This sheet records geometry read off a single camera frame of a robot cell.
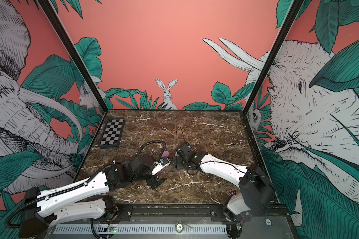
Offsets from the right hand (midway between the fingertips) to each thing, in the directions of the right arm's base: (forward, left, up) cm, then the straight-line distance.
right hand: (177, 163), depth 83 cm
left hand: (-6, +7, +7) cm, 12 cm away
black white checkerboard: (+23, +46, -4) cm, 52 cm away
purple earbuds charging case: (+11, +8, -9) cm, 17 cm away
